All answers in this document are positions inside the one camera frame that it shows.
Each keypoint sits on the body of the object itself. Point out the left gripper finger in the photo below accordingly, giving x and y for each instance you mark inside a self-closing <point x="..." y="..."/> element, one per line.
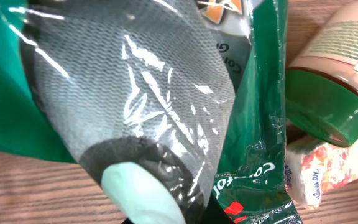
<point x="139" y="195"/>

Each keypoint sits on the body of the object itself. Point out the green 3M gloves package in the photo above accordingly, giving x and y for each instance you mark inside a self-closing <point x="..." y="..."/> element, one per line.
<point x="192" y="91"/>

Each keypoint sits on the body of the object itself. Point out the small red white snack packet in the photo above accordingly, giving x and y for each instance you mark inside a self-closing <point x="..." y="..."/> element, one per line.
<point x="314" y="167"/>

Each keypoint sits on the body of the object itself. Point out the green cap white jar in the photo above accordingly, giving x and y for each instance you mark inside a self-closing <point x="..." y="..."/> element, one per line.
<point x="321" y="83"/>

